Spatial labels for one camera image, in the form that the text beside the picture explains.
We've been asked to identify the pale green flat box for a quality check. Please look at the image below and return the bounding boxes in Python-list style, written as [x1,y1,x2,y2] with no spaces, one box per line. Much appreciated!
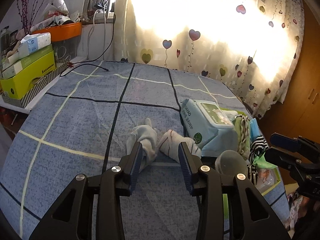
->
[2,44,54,79]

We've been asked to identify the striped storage tray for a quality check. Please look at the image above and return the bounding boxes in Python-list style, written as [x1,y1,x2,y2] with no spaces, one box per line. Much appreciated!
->
[2,60,68,108]

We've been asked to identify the black charging cable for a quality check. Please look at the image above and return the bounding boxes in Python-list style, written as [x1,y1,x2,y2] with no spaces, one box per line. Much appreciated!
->
[59,15,116,78]

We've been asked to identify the purple decorative branches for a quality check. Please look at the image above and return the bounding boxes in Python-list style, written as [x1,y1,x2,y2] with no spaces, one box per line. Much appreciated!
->
[16,0,30,34]

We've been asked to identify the yellow green cardboard box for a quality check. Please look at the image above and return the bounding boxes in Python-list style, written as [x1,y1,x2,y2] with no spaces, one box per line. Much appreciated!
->
[1,51,56,99]

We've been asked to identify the white red striped sock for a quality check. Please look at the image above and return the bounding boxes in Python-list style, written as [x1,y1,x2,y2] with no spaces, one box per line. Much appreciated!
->
[158,129,201,163]

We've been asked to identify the blue plaid bed sheet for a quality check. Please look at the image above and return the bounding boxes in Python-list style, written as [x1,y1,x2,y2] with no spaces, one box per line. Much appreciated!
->
[1,62,246,239]

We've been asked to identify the green rimmed white box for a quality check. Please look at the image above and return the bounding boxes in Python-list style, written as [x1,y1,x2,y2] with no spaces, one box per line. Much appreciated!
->
[220,107,282,221]

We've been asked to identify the orange plastic tray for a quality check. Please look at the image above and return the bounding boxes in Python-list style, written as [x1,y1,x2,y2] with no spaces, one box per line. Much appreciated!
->
[33,22,82,42]

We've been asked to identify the blue tissue pack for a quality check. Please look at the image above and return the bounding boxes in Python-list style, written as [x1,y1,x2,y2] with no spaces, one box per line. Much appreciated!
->
[18,33,51,59]

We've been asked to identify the blue wet wipes pack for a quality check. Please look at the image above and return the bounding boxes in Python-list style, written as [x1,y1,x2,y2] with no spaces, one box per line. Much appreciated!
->
[181,99,238,157]

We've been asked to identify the heart patterned curtain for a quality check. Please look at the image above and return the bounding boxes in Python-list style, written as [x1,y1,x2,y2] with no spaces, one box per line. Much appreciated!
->
[114,0,305,118]

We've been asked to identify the black white striped sock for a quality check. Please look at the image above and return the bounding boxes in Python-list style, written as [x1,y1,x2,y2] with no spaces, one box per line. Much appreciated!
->
[248,136,268,185]

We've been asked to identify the grey sock bundle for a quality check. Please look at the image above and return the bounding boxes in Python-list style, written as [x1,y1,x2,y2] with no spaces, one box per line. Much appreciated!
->
[126,118,157,172]

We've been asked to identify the blue face mask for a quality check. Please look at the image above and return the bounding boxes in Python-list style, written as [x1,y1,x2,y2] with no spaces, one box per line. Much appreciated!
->
[249,118,262,142]

